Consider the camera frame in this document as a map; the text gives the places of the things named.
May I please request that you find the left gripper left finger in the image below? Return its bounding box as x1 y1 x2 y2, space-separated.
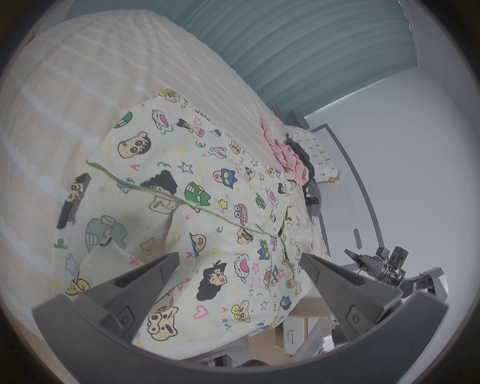
77 252 181 337

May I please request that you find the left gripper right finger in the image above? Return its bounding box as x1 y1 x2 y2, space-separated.
299 253 403 340

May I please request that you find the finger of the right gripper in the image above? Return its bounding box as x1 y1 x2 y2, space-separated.
344 248 363 268

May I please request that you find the white printed pyjama top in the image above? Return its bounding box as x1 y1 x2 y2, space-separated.
52 88 314 351

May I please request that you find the pile of clothes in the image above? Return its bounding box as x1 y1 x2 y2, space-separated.
284 137 324 222

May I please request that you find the bed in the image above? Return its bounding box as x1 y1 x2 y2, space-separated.
0 9 381 353

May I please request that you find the white printed pillow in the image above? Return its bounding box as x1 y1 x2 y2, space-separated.
287 125 340 184

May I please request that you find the pink garment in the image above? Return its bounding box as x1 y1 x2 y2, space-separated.
260 116 310 186

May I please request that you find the grey bedside table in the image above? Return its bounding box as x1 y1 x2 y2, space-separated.
272 107 308 130

